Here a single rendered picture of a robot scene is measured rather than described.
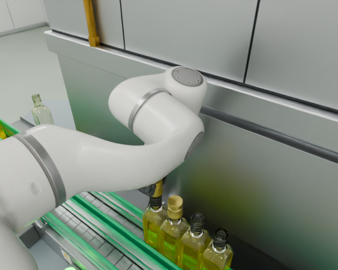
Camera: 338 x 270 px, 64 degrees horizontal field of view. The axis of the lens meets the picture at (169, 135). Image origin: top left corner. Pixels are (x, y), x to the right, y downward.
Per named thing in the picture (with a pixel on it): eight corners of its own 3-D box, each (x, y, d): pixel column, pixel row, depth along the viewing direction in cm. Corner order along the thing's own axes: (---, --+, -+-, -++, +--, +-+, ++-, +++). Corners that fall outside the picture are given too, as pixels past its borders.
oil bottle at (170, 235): (187, 263, 77) (191, 217, 64) (176, 279, 73) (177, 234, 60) (171, 252, 79) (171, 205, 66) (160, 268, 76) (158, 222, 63)
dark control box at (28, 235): (41, 239, 97) (34, 225, 92) (20, 256, 92) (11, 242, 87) (28, 227, 101) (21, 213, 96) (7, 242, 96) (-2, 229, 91)
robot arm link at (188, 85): (154, 118, 32) (102, 77, 36) (142, 170, 40) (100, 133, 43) (220, 79, 42) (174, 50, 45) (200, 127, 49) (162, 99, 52)
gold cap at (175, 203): (177, 204, 64) (177, 192, 61) (185, 215, 61) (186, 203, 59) (164, 210, 62) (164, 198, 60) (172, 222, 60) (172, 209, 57)
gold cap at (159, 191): (166, 190, 63) (166, 177, 61) (156, 200, 61) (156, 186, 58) (154, 184, 65) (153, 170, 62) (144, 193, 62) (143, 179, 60)
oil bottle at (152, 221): (171, 251, 80) (171, 204, 67) (160, 266, 76) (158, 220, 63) (156, 241, 82) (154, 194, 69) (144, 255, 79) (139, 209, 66)
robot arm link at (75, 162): (16, 172, 32) (141, 109, 45) (85, 252, 27) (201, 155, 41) (2, 119, 26) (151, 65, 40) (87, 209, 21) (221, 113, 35)
